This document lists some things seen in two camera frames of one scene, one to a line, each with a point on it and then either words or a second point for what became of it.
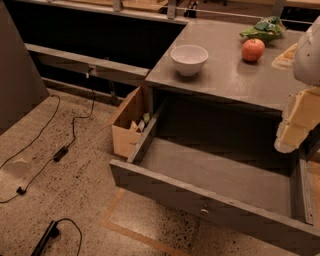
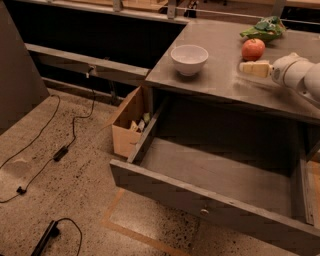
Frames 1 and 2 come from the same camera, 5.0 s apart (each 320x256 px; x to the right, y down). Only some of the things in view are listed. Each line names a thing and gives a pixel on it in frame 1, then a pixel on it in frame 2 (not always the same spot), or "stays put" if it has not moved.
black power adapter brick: (63, 151) stays put
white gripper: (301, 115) -> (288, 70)
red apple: (252, 49) stays put
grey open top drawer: (271, 195) stays put
